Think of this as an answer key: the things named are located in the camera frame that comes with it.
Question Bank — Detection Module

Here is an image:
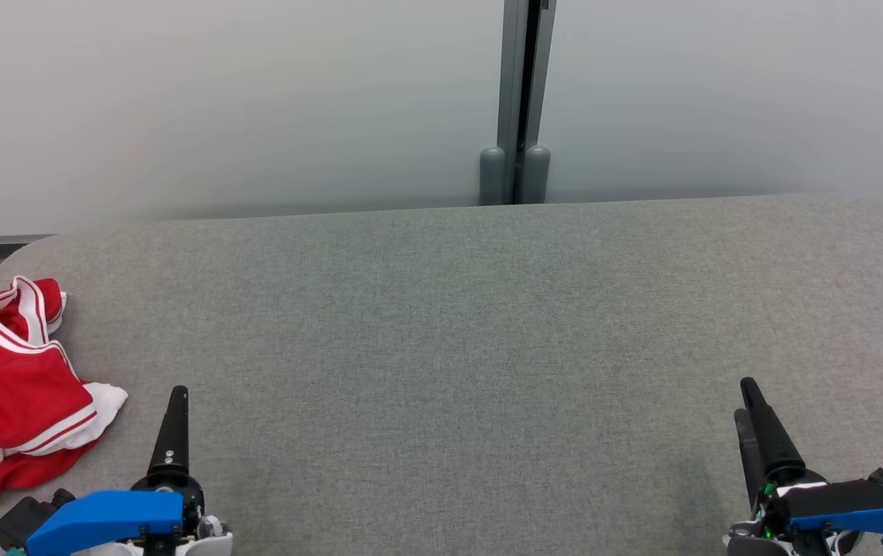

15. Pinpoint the grey cylindrical post foot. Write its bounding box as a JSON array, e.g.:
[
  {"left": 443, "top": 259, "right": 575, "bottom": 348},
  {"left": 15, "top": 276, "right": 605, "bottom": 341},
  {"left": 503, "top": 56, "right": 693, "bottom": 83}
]
[
  {"left": 522, "top": 144, "right": 552, "bottom": 205},
  {"left": 479, "top": 147, "right": 507, "bottom": 207}
]

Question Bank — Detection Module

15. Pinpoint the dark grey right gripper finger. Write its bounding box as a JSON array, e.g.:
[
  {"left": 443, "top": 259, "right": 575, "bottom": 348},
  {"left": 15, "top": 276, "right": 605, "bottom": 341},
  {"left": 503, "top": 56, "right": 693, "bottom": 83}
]
[
  {"left": 740, "top": 377, "right": 807, "bottom": 479},
  {"left": 734, "top": 409, "right": 767, "bottom": 507}
]

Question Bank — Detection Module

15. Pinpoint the red white-sleeved t-shirt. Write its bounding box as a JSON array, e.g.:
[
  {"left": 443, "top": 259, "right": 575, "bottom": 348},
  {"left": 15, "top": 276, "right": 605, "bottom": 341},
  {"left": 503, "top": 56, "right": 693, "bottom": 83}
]
[{"left": 0, "top": 276, "right": 130, "bottom": 529}]

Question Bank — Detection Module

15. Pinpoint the grey metal partition post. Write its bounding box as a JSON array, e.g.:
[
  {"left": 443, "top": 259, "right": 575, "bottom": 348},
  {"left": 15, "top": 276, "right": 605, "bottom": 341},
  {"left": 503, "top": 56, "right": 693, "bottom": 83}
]
[{"left": 496, "top": 0, "right": 558, "bottom": 206}]

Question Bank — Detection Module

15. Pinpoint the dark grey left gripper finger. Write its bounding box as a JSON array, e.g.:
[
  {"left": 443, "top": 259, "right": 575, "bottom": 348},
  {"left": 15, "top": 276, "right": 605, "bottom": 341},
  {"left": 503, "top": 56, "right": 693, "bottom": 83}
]
[{"left": 147, "top": 385, "right": 190, "bottom": 475}]

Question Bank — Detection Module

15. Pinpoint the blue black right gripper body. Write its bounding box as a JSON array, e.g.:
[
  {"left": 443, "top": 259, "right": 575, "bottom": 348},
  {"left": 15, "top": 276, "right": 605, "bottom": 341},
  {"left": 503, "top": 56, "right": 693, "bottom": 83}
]
[{"left": 727, "top": 466, "right": 883, "bottom": 556}]

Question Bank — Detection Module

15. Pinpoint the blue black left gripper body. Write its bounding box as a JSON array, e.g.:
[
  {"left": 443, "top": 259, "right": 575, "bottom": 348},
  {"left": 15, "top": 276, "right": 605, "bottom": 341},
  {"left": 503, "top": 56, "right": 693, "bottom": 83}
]
[{"left": 24, "top": 473, "right": 233, "bottom": 556}]

